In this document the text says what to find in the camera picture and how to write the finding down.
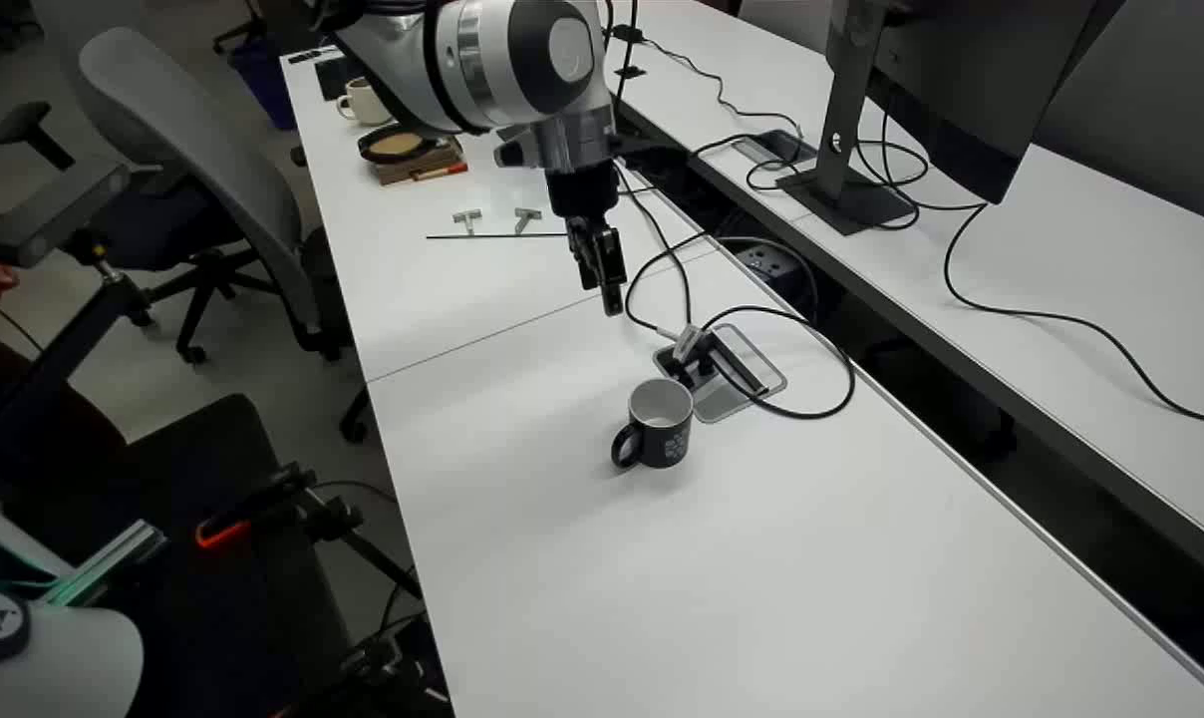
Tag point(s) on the black power strip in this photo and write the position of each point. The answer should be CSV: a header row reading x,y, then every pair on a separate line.
x,y
781,266

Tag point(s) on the black Dell monitor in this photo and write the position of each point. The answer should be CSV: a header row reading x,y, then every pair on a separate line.
x,y
974,82

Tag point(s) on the thin black rod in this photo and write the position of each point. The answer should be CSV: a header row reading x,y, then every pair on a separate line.
x,y
498,235

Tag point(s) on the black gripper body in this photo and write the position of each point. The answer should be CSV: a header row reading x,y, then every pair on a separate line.
x,y
581,193

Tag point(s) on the white mug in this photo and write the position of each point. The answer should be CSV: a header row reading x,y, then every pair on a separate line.
x,y
362,105

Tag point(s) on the black ceramic mug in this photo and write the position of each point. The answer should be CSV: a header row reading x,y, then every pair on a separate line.
x,y
664,433

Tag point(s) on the flat grey adapter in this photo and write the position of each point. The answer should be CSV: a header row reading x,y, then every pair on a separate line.
x,y
762,146

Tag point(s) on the aluminium profile bar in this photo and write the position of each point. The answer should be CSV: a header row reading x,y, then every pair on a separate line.
x,y
107,560

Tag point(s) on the large dark monitor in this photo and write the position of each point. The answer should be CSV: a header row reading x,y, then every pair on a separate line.
x,y
1162,94

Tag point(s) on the black office chair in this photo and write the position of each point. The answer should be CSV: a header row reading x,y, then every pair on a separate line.
x,y
207,533

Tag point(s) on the black tripod with orange clamp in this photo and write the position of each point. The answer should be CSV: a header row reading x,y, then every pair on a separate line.
x,y
304,504

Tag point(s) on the round brown plate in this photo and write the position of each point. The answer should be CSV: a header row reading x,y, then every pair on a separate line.
x,y
395,142

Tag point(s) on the grey office chair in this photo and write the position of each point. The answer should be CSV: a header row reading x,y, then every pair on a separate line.
x,y
207,146

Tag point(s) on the grey monitor stand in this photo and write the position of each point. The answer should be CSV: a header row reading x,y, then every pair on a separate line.
x,y
846,199

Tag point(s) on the T-shaped metal bracket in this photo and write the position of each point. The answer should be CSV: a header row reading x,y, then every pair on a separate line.
x,y
530,214
467,217

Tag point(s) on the white rounded device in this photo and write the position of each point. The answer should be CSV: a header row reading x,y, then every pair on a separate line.
x,y
59,662

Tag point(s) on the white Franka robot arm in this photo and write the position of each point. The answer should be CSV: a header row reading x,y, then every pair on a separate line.
x,y
498,52

